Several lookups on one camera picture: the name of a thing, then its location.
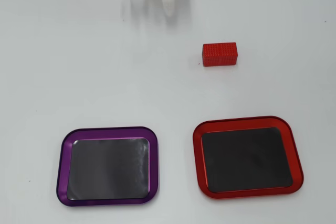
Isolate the red studded block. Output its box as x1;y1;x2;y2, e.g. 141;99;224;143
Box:
202;42;238;67

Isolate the red metal tray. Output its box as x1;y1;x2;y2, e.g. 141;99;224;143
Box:
192;115;305;200

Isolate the purple metal tray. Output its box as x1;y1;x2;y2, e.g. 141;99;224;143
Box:
56;126;160;207

